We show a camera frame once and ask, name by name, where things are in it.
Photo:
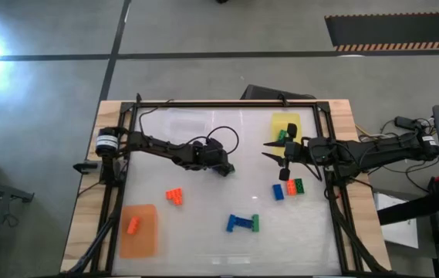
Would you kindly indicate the black power adapter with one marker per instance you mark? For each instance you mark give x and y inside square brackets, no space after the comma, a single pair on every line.
[406,122]

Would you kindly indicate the clear plastic tray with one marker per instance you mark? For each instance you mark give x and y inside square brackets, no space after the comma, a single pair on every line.
[182,123]

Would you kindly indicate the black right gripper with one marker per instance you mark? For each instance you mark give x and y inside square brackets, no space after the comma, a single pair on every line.
[296,152]

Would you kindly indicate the black stand bar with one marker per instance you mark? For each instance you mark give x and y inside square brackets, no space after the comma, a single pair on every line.
[412,208]

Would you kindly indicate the black hazard-striped floor mat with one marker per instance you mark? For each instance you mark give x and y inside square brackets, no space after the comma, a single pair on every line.
[396,29]

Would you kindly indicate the black aluminium table frame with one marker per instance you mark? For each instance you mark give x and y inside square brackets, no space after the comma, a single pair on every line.
[223,104]

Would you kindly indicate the white paper sheet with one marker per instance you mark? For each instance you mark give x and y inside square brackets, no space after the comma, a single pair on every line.
[396,228]

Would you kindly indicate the orange plastic tray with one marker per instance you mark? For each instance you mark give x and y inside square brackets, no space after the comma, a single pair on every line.
[144,243]

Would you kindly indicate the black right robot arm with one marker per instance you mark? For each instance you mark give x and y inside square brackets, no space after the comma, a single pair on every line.
[377,148]

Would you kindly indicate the yellow plastic tray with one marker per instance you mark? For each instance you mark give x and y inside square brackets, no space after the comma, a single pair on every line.
[281,120]

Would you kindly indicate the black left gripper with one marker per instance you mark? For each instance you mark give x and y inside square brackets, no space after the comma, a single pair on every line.
[213,156]

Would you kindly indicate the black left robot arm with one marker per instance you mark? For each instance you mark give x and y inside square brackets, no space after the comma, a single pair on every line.
[157,146]

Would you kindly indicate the orange toy brick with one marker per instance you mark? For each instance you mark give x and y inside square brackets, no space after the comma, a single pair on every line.
[291,187]
[178,200]
[172,193]
[133,225]

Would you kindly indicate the blue toy brick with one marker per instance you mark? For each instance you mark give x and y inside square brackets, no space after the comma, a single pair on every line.
[244,222]
[231,223]
[278,192]

